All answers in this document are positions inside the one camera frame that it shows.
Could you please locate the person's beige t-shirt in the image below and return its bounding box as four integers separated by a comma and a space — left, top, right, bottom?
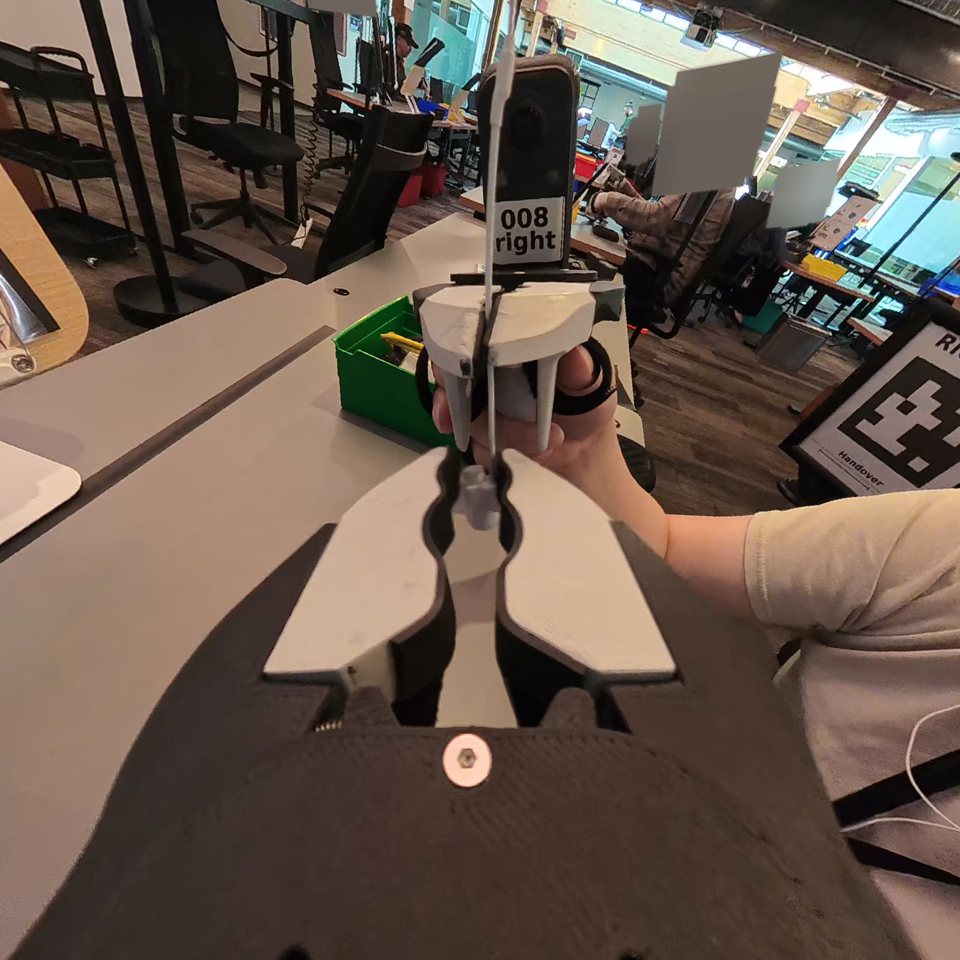
744, 487, 960, 960

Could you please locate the person's right hand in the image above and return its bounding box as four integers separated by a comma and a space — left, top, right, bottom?
431, 346, 669, 558

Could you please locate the green plastic bin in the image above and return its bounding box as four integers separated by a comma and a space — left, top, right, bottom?
333, 296, 453, 453

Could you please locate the framed marker sign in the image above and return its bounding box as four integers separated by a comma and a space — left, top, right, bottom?
780, 300, 960, 519

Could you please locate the person's right forearm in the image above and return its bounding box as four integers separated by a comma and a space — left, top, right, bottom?
641, 487, 759, 609

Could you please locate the red container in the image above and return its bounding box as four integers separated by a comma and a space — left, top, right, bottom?
397, 161, 449, 209

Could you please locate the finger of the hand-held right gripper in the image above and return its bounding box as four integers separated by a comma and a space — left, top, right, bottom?
416, 287, 490, 453
487, 282, 601, 456

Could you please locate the grey metal bin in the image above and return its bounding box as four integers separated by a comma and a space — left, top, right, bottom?
756, 313, 831, 375

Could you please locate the wooden framed sign board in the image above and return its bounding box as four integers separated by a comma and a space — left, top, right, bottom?
0, 161, 90, 376

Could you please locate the black rolling cart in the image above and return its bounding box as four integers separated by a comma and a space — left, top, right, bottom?
0, 41, 141, 269

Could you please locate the thin white cord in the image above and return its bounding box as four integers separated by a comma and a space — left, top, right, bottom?
840, 705, 960, 835

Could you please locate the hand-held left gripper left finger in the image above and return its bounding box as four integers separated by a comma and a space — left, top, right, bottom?
262, 448, 460, 695

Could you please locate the black shoulder strap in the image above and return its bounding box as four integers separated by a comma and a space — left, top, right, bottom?
831, 750, 960, 888

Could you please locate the white cable with grey plug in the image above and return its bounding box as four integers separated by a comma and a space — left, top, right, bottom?
452, 0, 522, 532

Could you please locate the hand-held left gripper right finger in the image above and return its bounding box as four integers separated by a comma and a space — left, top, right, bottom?
495, 448, 680, 685

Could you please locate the black pole stand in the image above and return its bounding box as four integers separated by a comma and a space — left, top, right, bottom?
78, 0, 226, 329

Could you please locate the black high-back office chair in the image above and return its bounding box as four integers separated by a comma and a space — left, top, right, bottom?
182, 105, 438, 286

